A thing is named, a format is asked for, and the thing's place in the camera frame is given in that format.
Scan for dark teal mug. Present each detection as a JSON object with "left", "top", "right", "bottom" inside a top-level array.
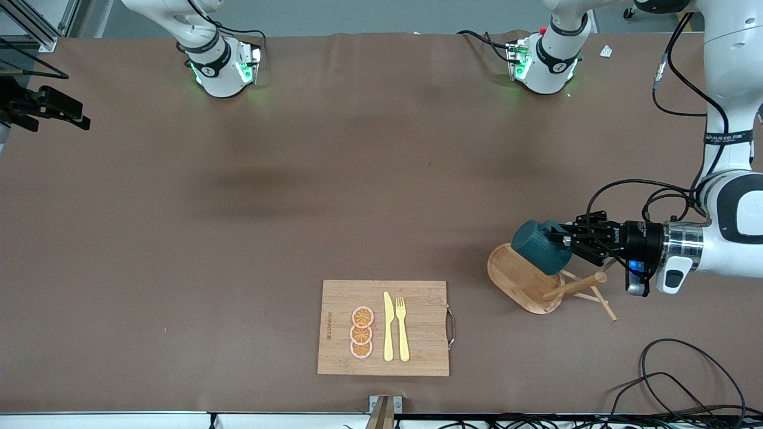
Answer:
[{"left": 511, "top": 219, "right": 574, "bottom": 276}]

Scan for wooden mug rack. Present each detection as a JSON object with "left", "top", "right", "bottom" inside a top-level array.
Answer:
[{"left": 487, "top": 243, "right": 625, "bottom": 322}]

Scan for bamboo cutting board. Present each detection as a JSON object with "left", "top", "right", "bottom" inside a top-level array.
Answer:
[{"left": 317, "top": 280, "right": 451, "bottom": 377}]

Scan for yellow plastic fork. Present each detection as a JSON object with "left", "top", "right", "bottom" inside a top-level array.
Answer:
[{"left": 396, "top": 297, "right": 411, "bottom": 363}]

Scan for brown table cover sheet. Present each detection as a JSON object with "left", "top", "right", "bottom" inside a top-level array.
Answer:
[{"left": 0, "top": 31, "right": 763, "bottom": 415}]

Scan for yellow plastic knife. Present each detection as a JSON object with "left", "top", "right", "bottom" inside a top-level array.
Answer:
[{"left": 383, "top": 291, "right": 395, "bottom": 362}]

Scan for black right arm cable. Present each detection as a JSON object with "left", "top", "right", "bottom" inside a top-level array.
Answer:
[{"left": 0, "top": 36, "right": 70, "bottom": 80}]

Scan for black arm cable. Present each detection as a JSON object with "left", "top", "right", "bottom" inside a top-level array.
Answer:
[
  {"left": 0, "top": 36, "right": 70, "bottom": 80},
  {"left": 587, "top": 12, "right": 731, "bottom": 224}
]

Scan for aluminium frame profile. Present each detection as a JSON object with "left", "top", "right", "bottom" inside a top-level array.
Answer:
[{"left": 0, "top": 0, "right": 81, "bottom": 53}]

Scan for black looped table cable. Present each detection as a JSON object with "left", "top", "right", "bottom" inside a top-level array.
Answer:
[
  {"left": 640, "top": 338, "right": 747, "bottom": 418},
  {"left": 608, "top": 372, "right": 716, "bottom": 418}
]

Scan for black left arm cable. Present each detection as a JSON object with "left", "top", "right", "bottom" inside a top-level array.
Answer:
[{"left": 587, "top": 12, "right": 731, "bottom": 224}]

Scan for black right base cable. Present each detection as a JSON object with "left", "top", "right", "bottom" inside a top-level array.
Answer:
[{"left": 215, "top": 21, "right": 268, "bottom": 57}]

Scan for black base cable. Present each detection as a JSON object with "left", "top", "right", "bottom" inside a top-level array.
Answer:
[
  {"left": 215, "top": 21, "right": 268, "bottom": 57},
  {"left": 456, "top": 30, "right": 514, "bottom": 65}
]

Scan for black left base cable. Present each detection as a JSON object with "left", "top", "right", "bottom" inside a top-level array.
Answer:
[{"left": 456, "top": 30, "right": 514, "bottom": 65}]

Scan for metal table edge bracket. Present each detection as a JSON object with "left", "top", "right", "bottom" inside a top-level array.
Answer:
[{"left": 369, "top": 395, "right": 402, "bottom": 429}]

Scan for brown wooden post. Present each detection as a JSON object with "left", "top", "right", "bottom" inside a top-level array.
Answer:
[{"left": 365, "top": 397, "right": 394, "bottom": 429}]

